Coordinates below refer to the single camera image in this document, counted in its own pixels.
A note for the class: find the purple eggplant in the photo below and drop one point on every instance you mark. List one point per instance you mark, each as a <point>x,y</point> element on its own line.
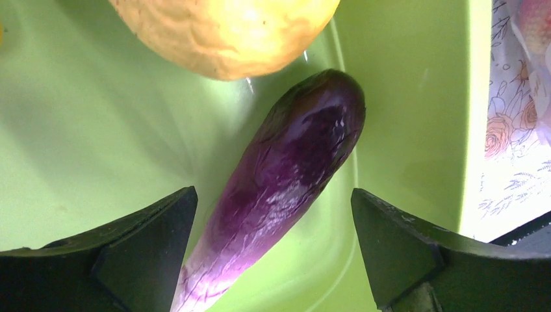
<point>305,138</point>

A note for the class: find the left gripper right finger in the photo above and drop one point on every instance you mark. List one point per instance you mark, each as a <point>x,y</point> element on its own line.
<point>415,265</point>

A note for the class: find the green plastic tray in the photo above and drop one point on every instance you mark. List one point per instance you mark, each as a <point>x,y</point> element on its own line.
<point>95,126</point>

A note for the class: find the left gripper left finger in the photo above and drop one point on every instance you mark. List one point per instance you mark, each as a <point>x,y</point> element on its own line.
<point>129,264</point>

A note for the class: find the clear zip top bag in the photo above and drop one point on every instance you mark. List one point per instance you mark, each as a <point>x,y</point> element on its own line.
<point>530,21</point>

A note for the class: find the yellow lemon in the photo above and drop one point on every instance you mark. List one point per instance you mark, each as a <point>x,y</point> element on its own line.
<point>227,40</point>

